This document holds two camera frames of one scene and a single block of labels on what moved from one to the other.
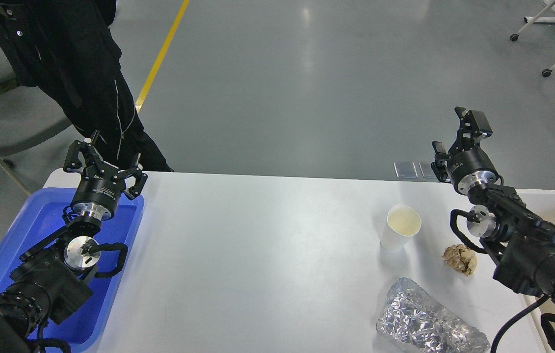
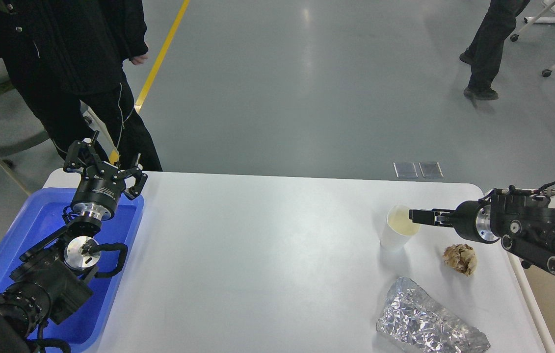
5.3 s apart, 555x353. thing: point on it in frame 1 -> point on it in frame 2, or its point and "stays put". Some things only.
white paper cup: x=403 y=222 stays put
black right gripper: x=468 y=169 -> x=471 y=220
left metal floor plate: x=405 y=169 stays put
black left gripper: x=98 y=193 stays put
